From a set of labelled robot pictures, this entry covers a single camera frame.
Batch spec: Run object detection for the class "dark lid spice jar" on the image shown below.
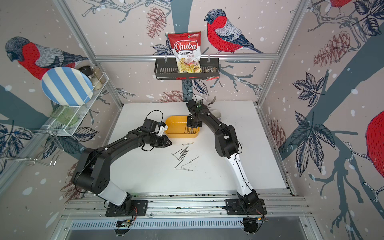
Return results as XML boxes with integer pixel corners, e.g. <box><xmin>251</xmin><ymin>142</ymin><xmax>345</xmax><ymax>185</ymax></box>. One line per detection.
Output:
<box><xmin>78</xmin><ymin>66</ymin><xmax>99</xmax><ymax>87</ymax></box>

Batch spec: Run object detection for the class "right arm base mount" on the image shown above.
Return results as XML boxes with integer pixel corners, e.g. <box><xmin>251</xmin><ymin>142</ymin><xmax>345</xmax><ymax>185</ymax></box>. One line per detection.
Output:
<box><xmin>223</xmin><ymin>199</ymin><xmax>267</xmax><ymax>215</ymax></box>

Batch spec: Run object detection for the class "clear wire dish rack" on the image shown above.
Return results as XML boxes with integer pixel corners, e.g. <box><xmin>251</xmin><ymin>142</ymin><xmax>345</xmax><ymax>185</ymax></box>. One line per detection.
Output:
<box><xmin>1</xmin><ymin>73</ymin><xmax>110</xmax><ymax>172</ymax></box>

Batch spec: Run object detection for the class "purple mug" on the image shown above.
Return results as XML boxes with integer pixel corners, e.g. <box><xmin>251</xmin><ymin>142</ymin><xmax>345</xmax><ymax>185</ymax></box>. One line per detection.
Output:
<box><xmin>211</xmin><ymin>110</ymin><xmax>222</xmax><ymax>120</ymax></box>

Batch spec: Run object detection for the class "black wall basket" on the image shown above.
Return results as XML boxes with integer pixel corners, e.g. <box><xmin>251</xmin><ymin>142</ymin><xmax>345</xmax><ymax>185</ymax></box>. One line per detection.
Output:
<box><xmin>154</xmin><ymin>58</ymin><xmax>220</xmax><ymax>80</ymax></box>

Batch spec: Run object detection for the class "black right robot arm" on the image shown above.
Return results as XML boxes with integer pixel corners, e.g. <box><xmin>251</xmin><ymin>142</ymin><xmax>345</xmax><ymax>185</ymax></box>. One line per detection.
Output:
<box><xmin>186</xmin><ymin>100</ymin><xmax>260</xmax><ymax>213</ymax></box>

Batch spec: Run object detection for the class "red Chuba chips bag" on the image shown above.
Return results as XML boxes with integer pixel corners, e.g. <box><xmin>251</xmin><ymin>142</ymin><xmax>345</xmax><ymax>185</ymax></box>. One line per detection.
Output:
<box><xmin>168</xmin><ymin>32</ymin><xmax>202</xmax><ymax>74</ymax></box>

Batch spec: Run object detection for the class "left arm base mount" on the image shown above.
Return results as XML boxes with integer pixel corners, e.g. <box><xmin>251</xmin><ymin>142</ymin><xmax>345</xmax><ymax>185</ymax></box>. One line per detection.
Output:
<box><xmin>105</xmin><ymin>199</ymin><xmax>148</xmax><ymax>217</ymax></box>

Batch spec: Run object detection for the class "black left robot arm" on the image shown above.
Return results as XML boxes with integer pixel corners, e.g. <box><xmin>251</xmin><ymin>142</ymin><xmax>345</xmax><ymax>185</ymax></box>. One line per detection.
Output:
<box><xmin>72</xmin><ymin>118</ymin><xmax>172</xmax><ymax>212</ymax></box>

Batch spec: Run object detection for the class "steel nail pile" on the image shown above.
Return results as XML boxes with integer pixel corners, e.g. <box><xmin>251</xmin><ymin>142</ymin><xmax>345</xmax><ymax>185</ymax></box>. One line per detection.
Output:
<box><xmin>172</xmin><ymin>142</ymin><xmax>194</xmax><ymax>169</ymax></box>

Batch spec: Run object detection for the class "blue white striped plate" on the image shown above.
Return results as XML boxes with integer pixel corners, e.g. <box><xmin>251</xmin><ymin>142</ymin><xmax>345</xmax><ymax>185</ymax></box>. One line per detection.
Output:
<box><xmin>42</xmin><ymin>67</ymin><xmax>94</xmax><ymax>107</ymax></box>

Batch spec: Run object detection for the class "yellow plastic storage box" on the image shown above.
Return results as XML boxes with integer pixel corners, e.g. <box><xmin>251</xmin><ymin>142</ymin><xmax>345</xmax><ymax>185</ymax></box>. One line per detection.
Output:
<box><xmin>165</xmin><ymin>116</ymin><xmax>200</xmax><ymax>139</ymax></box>

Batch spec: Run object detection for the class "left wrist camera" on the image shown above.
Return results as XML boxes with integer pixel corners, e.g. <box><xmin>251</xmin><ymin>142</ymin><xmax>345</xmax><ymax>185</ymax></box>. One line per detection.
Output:
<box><xmin>157</xmin><ymin>124</ymin><xmax>168</xmax><ymax>137</ymax></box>

